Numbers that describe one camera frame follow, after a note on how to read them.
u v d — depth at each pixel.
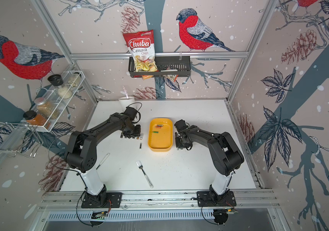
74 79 0.86
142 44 0.81
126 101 1.04
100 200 0.65
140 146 0.95
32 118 0.60
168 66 1.07
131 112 0.77
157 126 1.03
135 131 0.83
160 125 1.04
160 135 1.01
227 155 0.48
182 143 0.80
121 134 0.80
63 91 0.77
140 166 0.85
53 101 0.80
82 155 0.48
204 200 0.73
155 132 1.01
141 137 0.98
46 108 0.65
